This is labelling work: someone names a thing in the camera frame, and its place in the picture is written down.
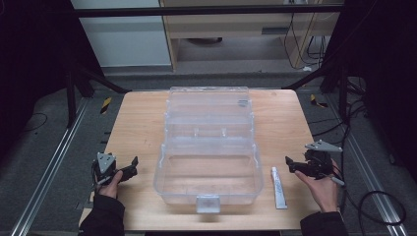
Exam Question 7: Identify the hanging desk cables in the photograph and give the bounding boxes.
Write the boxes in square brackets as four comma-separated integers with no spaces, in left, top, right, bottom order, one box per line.
[282,12,329,71]

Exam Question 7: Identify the person's right hand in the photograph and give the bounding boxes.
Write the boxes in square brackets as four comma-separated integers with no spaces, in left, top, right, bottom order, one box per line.
[293,159,340,213]

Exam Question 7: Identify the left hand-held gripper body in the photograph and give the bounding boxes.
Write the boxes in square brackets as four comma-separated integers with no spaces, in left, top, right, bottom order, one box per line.
[90,151,125,187]

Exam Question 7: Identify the person's left hand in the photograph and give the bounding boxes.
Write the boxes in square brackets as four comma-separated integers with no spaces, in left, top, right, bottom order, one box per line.
[96,170,125,200]

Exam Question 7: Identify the black metal stand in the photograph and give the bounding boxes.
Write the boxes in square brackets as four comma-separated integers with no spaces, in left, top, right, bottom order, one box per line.
[63,60,133,130]
[280,63,351,123]

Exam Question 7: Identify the white cabinet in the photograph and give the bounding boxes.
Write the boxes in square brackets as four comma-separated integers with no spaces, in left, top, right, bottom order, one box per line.
[70,0,173,69]

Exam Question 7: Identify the grey cable plug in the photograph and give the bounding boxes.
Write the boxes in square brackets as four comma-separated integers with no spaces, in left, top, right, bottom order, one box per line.
[328,175,346,188]

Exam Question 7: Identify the white ointment tube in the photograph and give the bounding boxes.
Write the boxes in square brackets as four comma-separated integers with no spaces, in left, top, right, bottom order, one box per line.
[270,166,289,210]

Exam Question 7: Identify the aluminium floor rail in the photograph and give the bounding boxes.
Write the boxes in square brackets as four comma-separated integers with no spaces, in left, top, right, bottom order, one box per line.
[10,97,90,236]
[328,93,410,236]

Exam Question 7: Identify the black floor cable bundle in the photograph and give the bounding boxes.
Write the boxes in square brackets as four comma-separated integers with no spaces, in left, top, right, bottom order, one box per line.
[307,78,369,168]

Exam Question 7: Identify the black horizontal frame bar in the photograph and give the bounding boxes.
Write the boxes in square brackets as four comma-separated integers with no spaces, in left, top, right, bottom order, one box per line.
[72,4,344,19]

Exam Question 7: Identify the clear plastic storage box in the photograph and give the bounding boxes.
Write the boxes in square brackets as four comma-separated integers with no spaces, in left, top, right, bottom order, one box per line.
[152,86,265,214]

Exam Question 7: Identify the yellow black floor tape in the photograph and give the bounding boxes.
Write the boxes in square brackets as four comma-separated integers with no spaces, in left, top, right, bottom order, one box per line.
[309,93,329,109]
[99,96,113,115]

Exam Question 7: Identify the light wooden desk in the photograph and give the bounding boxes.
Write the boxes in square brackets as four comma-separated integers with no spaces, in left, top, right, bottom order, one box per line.
[158,0,345,71]

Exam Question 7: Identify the thin black floor cable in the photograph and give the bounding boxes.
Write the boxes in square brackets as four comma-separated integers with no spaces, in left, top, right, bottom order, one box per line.
[22,111,49,134]

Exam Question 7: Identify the black curtain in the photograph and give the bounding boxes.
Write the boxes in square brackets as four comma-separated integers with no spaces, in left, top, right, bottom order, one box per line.
[323,0,417,185]
[0,0,106,161]

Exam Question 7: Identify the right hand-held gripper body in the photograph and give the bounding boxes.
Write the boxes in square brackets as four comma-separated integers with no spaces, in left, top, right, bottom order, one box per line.
[303,139,344,181]

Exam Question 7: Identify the black looped gripper cable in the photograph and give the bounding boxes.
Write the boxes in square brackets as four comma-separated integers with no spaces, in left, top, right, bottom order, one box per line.
[339,185,408,228]

